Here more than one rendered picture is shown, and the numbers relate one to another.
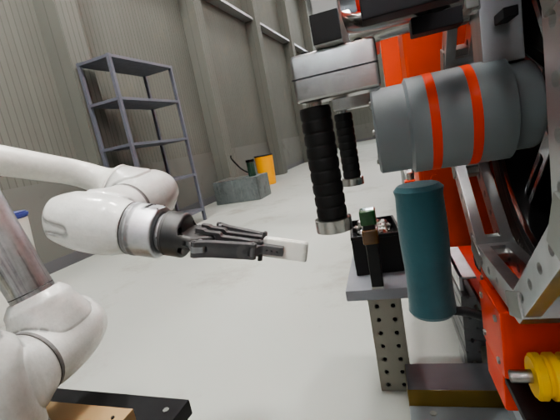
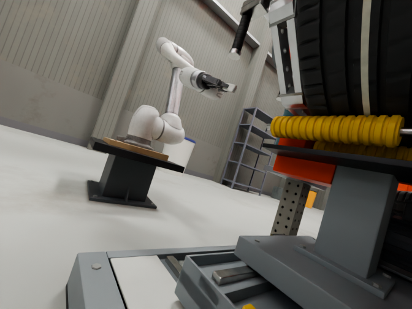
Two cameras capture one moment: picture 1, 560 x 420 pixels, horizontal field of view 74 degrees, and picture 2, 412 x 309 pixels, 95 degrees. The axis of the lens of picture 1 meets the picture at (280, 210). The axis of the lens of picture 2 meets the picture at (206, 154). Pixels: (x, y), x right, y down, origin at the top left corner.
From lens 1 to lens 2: 0.68 m
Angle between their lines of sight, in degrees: 37
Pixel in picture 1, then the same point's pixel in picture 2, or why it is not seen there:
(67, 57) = (241, 105)
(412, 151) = not seen: hidden behind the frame
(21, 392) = (149, 123)
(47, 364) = (159, 125)
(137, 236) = (195, 75)
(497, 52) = not seen: hidden behind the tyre
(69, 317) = (173, 124)
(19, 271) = (171, 105)
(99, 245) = (186, 77)
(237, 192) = not seen: hidden behind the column
